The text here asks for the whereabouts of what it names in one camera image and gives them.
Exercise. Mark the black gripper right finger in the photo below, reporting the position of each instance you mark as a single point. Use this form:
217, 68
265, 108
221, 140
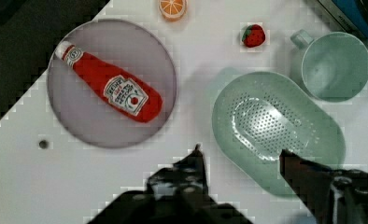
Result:
333, 196

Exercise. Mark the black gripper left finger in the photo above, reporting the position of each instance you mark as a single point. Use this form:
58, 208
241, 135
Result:
173, 195

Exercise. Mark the green oval plastic strainer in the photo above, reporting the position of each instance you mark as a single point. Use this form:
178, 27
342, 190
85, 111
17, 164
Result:
258, 115

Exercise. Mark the red plush ketchup bottle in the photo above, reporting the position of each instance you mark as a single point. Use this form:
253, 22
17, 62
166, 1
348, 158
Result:
126, 93

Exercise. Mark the green plastic cup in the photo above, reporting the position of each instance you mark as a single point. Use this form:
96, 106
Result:
331, 68

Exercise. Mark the red strawberry toy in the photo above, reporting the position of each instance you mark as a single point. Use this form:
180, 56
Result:
253, 36

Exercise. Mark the black microwave oven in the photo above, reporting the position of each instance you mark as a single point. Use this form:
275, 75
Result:
350, 16

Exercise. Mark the orange slice toy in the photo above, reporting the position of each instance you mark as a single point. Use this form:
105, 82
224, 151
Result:
173, 10

